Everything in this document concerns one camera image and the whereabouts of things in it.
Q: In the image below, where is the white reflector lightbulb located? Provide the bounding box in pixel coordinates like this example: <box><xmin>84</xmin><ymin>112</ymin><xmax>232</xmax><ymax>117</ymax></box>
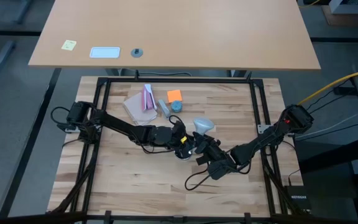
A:
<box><xmin>192</xmin><ymin>117</ymin><xmax>216</xmax><ymax>136</ymax></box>

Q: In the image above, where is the white floor cable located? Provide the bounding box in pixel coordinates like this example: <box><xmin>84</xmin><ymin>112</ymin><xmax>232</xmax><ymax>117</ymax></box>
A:
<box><xmin>293</xmin><ymin>111</ymin><xmax>358</xmax><ymax>140</ymax></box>

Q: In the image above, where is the black Netgear network switch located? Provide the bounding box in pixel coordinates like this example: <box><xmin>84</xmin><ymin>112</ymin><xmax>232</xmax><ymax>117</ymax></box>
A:
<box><xmin>283</xmin><ymin>185</ymin><xmax>312</xmax><ymax>211</ymax></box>

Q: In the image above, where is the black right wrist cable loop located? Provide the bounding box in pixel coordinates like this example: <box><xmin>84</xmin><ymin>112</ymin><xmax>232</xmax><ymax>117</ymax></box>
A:
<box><xmin>184</xmin><ymin>167</ymin><xmax>219</xmax><ymax>191</ymax></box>

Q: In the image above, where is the brown paper notebook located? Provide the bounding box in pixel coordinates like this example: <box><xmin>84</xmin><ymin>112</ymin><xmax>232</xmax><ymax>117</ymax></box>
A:
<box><xmin>122</xmin><ymin>92</ymin><xmax>158</xmax><ymax>127</ymax></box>

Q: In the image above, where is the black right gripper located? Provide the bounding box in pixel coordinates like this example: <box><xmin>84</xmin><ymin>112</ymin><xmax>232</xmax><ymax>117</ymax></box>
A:
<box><xmin>194</xmin><ymin>133</ymin><xmax>236</xmax><ymax>170</ymax></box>

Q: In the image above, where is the yellow cable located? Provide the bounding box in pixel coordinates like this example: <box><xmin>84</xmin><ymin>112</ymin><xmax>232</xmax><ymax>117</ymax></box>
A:
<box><xmin>296</xmin><ymin>67</ymin><xmax>358</xmax><ymax>106</ymax></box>

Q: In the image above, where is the brown cardboard box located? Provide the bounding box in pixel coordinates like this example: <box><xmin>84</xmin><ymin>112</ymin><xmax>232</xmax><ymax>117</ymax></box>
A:
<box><xmin>321</xmin><ymin>4</ymin><xmax>358</xmax><ymax>27</ymax></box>

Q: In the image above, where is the black metal table frame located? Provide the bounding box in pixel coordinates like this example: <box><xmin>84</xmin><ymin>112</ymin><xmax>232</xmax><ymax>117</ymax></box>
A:
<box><xmin>45</xmin><ymin>70</ymin><xmax>295</xmax><ymax>224</ymax></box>

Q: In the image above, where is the orange sticky note pad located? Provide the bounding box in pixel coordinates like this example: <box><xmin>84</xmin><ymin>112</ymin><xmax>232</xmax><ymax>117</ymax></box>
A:
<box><xmin>167</xmin><ymin>89</ymin><xmax>183</xmax><ymax>104</ymax></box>

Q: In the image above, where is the grey box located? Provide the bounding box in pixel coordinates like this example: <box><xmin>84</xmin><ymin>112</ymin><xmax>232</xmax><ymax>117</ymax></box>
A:
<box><xmin>328</xmin><ymin>0</ymin><xmax>358</xmax><ymax>15</ymax></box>

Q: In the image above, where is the white rectangular tray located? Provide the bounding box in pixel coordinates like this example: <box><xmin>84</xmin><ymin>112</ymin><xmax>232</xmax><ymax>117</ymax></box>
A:
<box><xmin>89</xmin><ymin>46</ymin><xmax>121</xmax><ymax>59</ymax></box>

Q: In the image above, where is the black left arm base cable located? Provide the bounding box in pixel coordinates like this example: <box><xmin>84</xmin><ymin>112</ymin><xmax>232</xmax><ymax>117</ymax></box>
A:
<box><xmin>50</xmin><ymin>106</ymin><xmax>74</xmax><ymax>125</ymax></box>

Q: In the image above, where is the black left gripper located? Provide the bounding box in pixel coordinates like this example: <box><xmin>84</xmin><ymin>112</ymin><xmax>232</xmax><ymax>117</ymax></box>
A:
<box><xmin>166</xmin><ymin>121</ymin><xmax>198</xmax><ymax>156</ymax></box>

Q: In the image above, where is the light brown wooden desk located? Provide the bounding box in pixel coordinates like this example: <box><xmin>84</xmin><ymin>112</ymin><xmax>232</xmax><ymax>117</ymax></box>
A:
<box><xmin>28</xmin><ymin>0</ymin><xmax>322</xmax><ymax>72</ymax></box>

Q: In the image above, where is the yellow sticky note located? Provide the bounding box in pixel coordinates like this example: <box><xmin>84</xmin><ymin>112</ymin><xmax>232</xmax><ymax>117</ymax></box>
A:
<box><xmin>61</xmin><ymin>39</ymin><xmax>77</xmax><ymax>52</ymax></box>

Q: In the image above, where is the black power strip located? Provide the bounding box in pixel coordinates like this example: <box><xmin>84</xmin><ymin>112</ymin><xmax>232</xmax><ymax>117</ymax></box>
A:
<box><xmin>334</xmin><ymin>86</ymin><xmax>354</xmax><ymax>96</ymax></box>

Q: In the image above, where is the black floor cable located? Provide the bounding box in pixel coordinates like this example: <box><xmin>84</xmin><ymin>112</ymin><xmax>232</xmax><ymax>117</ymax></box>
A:
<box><xmin>309</xmin><ymin>93</ymin><xmax>351</xmax><ymax>114</ymax></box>

